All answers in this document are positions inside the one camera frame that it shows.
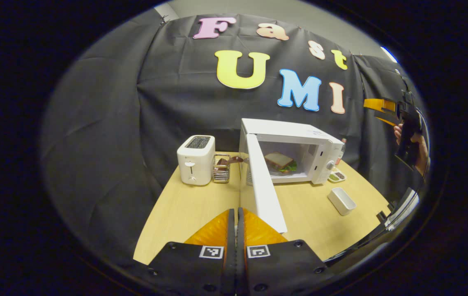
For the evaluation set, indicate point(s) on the white toaster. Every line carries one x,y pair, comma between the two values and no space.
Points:
195,164

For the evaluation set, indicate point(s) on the black backdrop cloth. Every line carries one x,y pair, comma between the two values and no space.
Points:
155,123

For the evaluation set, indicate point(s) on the sandwich with lettuce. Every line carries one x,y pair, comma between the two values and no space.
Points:
278,160

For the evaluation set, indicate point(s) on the clear bottle with red label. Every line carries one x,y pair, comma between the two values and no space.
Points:
343,150

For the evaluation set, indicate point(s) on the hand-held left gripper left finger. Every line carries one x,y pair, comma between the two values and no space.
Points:
194,273

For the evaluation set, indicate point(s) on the white microwave oven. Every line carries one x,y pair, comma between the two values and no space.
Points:
283,131

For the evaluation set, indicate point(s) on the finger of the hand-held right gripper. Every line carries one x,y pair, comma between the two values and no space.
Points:
379,105
386,121

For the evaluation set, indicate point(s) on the brown utensil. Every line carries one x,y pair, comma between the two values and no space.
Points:
231,159

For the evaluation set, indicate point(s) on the small white rectangular tray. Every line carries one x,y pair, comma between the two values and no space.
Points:
342,200

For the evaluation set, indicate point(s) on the white divided dish with beans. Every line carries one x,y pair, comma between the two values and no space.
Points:
336,176

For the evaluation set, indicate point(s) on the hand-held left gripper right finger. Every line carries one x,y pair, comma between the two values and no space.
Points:
279,273

